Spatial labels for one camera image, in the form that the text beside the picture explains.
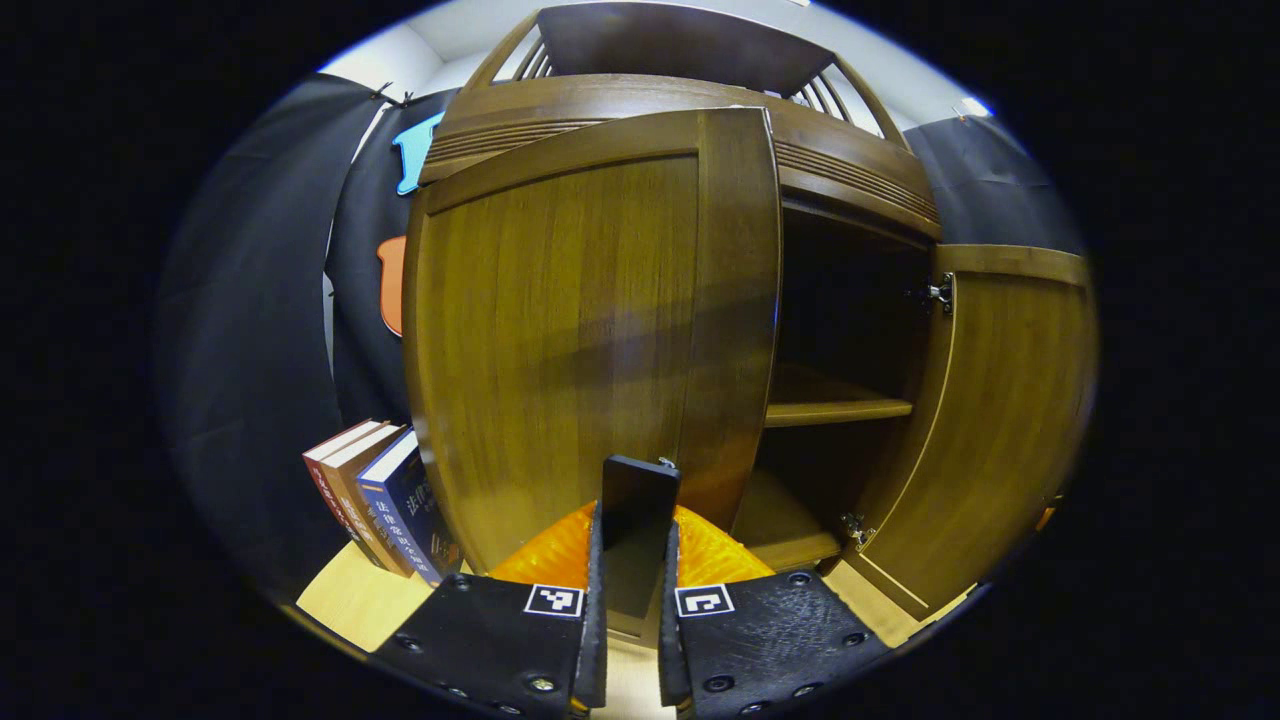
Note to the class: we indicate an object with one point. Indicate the metal door hinge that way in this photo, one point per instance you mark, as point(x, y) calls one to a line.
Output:
point(940, 294)
point(857, 528)

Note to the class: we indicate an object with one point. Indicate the wooden cabinet door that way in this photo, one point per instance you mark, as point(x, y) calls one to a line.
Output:
point(1000, 430)
point(560, 330)

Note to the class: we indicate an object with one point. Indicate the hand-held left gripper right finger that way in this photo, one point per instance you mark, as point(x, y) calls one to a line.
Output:
point(668, 660)

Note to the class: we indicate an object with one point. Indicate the ceiling light panel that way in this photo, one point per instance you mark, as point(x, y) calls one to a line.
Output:
point(977, 106)

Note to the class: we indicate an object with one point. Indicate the brown leaning book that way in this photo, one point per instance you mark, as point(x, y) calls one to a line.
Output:
point(365, 500)

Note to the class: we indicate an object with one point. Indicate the black backdrop cloth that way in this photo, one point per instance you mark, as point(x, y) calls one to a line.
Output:
point(250, 350)

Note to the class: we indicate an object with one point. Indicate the wooden double-door shoe cabinet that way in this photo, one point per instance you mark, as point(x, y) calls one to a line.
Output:
point(850, 160)

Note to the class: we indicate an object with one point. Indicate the wooden inner shelf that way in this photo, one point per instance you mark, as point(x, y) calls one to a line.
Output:
point(835, 405)

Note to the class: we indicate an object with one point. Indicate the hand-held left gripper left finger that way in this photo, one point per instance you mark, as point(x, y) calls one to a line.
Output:
point(596, 660)

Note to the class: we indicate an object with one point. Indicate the wooden cabinet drawer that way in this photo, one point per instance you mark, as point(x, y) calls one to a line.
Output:
point(860, 170)

